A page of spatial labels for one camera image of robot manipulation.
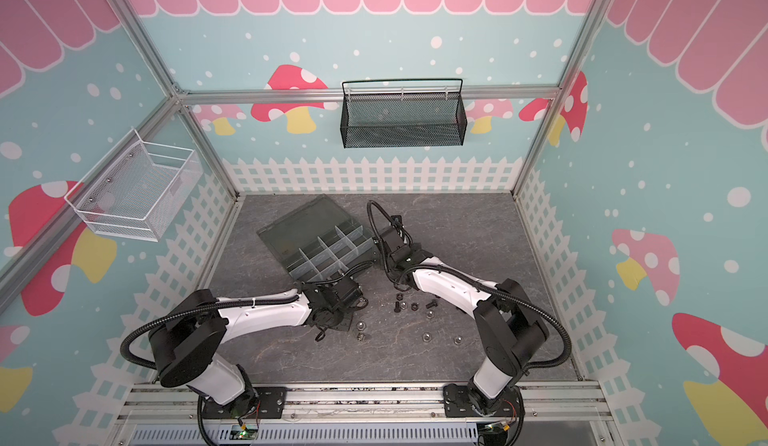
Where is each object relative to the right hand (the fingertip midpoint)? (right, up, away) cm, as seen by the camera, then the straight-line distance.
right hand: (391, 249), depth 89 cm
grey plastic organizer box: (-25, +2, +11) cm, 27 cm away
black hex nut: (+3, -15, +3) cm, 15 cm away
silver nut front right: (+19, -25, -6) cm, 32 cm away
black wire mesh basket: (+3, +40, +5) cm, 41 cm away
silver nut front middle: (+10, -25, -5) cm, 27 cm away
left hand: (-15, -22, -2) cm, 27 cm away
